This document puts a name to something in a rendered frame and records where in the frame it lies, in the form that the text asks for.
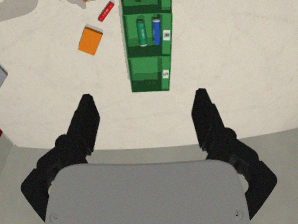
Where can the orange block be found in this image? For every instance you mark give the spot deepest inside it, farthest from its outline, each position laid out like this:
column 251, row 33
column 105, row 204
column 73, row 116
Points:
column 90, row 41

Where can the red battery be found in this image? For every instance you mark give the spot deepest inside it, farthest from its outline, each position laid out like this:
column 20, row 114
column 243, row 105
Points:
column 105, row 12

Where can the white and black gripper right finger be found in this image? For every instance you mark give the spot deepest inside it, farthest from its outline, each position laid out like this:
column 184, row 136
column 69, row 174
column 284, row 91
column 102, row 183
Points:
column 224, row 146

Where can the green battery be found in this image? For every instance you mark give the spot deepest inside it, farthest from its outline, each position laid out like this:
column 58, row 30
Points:
column 141, row 33

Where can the blue battery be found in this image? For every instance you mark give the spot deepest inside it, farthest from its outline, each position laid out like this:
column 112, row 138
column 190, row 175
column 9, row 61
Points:
column 156, row 31

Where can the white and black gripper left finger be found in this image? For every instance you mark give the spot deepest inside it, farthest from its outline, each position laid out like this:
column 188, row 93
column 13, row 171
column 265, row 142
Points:
column 79, row 141

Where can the green three-compartment tray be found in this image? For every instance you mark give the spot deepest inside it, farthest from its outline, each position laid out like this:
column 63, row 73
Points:
column 147, row 63

